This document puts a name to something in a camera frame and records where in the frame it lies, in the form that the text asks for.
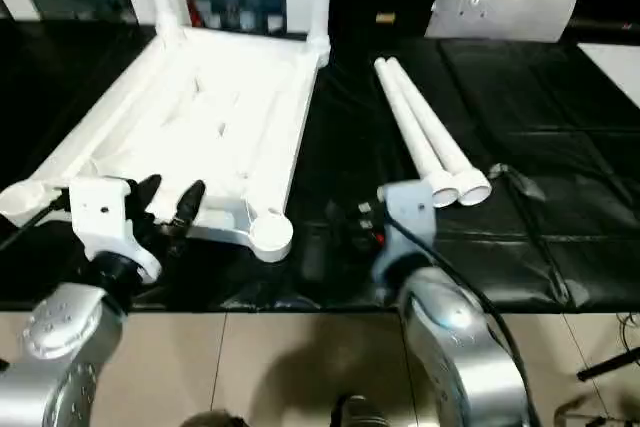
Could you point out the left robot leg dark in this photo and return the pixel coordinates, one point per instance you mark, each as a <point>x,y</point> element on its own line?
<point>215,420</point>

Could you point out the right robot leg dark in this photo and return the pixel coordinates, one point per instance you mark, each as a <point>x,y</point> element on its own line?
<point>360,412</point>

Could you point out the black work mat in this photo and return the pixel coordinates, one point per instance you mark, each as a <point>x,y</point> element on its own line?
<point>550,147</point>

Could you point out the small white jar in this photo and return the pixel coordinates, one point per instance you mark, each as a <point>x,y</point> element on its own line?
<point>215,21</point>
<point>274,23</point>
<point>246,20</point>

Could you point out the black table frame leg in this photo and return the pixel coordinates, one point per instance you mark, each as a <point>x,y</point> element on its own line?
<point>607,364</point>

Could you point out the robot leg dark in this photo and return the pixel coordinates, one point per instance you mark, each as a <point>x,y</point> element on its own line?
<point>215,420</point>
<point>360,412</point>

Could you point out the white plastic table top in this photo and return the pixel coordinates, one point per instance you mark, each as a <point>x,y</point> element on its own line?
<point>225,97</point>

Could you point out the white flat board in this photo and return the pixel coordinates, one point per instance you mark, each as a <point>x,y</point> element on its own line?
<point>615,69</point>

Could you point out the small tan label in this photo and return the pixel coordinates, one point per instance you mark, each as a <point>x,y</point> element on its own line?
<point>385,17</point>

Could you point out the red box in cabinet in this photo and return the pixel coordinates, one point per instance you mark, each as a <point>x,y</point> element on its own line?
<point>192,9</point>

